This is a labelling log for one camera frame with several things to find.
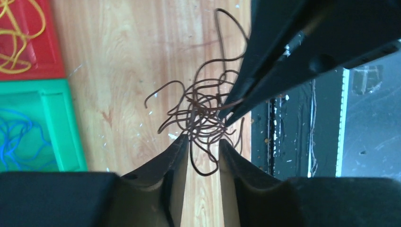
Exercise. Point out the red plastic bin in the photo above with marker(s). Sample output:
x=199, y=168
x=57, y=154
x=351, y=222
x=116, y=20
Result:
x=29, y=47

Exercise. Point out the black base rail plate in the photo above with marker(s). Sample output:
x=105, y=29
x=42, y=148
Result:
x=345, y=123

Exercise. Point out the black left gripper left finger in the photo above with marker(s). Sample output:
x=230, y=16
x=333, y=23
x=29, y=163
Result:
x=149, y=196

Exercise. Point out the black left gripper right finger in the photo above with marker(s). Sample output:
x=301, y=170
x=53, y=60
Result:
x=253, y=198

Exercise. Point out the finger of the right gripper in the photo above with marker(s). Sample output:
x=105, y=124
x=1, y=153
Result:
x=274, y=25
x=339, y=42

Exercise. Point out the green plastic bin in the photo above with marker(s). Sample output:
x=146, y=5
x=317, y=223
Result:
x=38, y=128

